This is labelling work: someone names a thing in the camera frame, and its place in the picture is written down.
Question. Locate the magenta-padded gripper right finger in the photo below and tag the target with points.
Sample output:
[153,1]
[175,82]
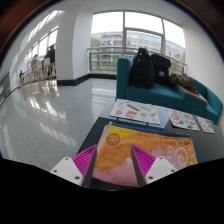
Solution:
[161,168]

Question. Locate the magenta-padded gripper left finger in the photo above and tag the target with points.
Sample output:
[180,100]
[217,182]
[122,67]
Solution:
[66,170]

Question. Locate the colourful printed towel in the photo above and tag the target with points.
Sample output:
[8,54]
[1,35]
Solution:
[116,156]

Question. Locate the sticker sheet with orange circle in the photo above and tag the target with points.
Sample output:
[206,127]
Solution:
[182,120]

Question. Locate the small colourful sticker sheet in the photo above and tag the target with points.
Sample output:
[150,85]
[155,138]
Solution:
[205,125]

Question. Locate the sticker sheet with brown bar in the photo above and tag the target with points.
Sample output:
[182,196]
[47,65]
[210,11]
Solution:
[135,111]

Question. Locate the teal sofa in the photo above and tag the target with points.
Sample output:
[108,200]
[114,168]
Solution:
[156,95]

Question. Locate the brown jacket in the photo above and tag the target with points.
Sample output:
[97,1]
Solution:
[183,81]

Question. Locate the wooden chairs group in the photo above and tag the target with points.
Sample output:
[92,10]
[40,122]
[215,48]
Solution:
[38,75]

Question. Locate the black backpack with label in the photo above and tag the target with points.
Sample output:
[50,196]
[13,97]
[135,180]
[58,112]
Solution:
[161,68]

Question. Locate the large black backpack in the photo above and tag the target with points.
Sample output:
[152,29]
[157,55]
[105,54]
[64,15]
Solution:
[141,70]

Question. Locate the person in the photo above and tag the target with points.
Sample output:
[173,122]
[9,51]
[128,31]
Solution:
[51,55]
[34,63]

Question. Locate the metal window railing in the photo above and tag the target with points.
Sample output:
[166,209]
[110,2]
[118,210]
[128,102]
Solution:
[106,50]

